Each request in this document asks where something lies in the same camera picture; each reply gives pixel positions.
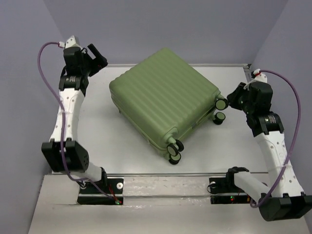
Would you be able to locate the green hard-shell suitcase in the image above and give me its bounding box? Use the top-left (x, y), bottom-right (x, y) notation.
top-left (109, 48), bottom-right (229, 165)

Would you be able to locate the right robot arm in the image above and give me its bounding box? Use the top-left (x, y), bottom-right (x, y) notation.
top-left (224, 81), bottom-right (312, 221)

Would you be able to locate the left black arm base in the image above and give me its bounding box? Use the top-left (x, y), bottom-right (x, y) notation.
top-left (77, 177), bottom-right (124, 206)

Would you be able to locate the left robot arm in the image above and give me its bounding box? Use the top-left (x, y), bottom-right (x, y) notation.
top-left (41, 43), bottom-right (108, 193)

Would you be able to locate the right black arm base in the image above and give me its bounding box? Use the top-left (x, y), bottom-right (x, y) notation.
top-left (207, 177), bottom-right (251, 205)

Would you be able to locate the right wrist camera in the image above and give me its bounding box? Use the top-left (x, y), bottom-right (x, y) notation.
top-left (251, 69), bottom-right (268, 83)

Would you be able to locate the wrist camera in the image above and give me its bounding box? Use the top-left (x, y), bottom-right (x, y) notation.
top-left (251, 69), bottom-right (268, 83)
top-left (58, 35), bottom-right (82, 49)

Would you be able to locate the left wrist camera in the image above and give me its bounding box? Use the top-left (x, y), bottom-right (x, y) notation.
top-left (58, 35), bottom-right (82, 49)

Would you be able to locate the aluminium table rail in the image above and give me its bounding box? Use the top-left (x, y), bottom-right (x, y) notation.
top-left (243, 63), bottom-right (254, 82)

